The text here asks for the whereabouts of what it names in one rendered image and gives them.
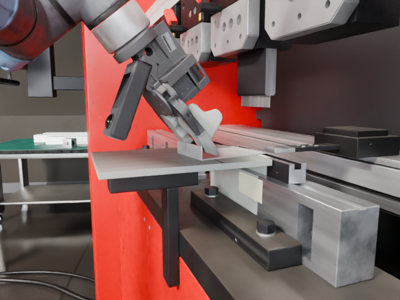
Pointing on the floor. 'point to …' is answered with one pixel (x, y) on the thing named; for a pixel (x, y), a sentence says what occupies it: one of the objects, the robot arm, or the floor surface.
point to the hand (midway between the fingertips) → (200, 150)
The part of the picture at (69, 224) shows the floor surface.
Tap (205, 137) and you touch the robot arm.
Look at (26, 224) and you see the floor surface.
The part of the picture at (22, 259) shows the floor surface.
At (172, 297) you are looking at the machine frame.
